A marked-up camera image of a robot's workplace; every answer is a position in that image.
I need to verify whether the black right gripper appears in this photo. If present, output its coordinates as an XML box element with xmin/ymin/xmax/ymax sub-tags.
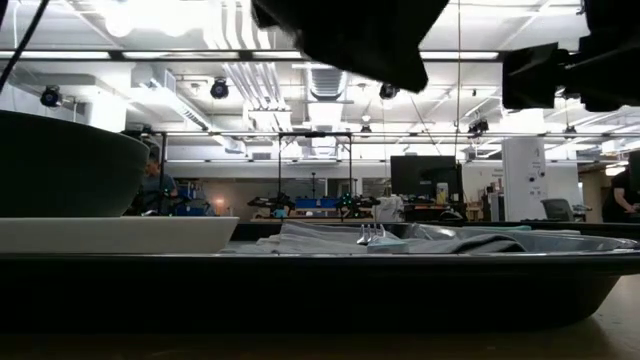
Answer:
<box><xmin>501</xmin><ymin>0</ymin><xmax>640</xmax><ymax>114</ymax></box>

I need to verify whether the fork with white-teal patterned handle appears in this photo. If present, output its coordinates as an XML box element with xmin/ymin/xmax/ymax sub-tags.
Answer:
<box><xmin>355</xmin><ymin>223</ymin><xmax>409</xmax><ymax>255</ymax></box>

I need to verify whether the grey cloth napkin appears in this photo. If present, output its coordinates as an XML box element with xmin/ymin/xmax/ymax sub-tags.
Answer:
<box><xmin>219</xmin><ymin>220</ymin><xmax>584</xmax><ymax>255</ymax></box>

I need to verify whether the white round plate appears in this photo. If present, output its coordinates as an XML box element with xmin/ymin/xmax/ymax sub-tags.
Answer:
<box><xmin>0</xmin><ymin>215</ymin><xmax>241</xmax><ymax>255</ymax></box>

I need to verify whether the black bowl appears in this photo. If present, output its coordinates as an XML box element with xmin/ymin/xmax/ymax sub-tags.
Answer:
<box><xmin>0</xmin><ymin>109</ymin><xmax>151</xmax><ymax>219</ymax></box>

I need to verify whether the black plastic tray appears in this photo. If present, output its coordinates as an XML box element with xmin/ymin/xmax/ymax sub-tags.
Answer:
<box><xmin>0</xmin><ymin>219</ymin><xmax>640</xmax><ymax>334</ymax></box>

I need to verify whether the person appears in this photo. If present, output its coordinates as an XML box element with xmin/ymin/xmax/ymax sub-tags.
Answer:
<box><xmin>132</xmin><ymin>152</ymin><xmax>179</xmax><ymax>217</ymax></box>
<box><xmin>601</xmin><ymin>167</ymin><xmax>640</xmax><ymax>224</ymax></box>

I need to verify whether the grey office chair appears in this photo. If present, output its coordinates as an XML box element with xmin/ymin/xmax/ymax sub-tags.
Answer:
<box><xmin>541</xmin><ymin>197</ymin><xmax>576</xmax><ymax>223</ymax></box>

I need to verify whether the black monitor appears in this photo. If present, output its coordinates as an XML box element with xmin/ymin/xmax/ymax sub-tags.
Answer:
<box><xmin>389</xmin><ymin>154</ymin><xmax>464</xmax><ymax>201</ymax></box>

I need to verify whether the long linear ceiling light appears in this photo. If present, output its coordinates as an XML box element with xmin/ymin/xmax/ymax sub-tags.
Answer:
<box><xmin>0</xmin><ymin>48</ymin><xmax>504</xmax><ymax>63</ymax></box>

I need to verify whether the blue bin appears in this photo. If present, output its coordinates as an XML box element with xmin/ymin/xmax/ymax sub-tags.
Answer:
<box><xmin>294</xmin><ymin>196</ymin><xmax>341</xmax><ymax>210</ymax></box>

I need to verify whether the blue storage box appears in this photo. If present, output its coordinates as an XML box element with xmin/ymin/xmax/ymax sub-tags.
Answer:
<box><xmin>174</xmin><ymin>182</ymin><xmax>206</xmax><ymax>216</ymax></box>

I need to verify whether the black background rig frame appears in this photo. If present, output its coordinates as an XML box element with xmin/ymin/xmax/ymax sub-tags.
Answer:
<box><xmin>276</xmin><ymin>130</ymin><xmax>355</xmax><ymax>221</ymax></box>

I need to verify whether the black background frame post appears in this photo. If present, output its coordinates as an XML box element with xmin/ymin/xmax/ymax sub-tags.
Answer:
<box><xmin>158</xmin><ymin>130</ymin><xmax>169</xmax><ymax>216</ymax></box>

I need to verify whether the thin black cable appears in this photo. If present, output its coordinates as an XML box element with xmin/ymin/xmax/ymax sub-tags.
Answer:
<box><xmin>0</xmin><ymin>0</ymin><xmax>51</xmax><ymax>94</ymax></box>

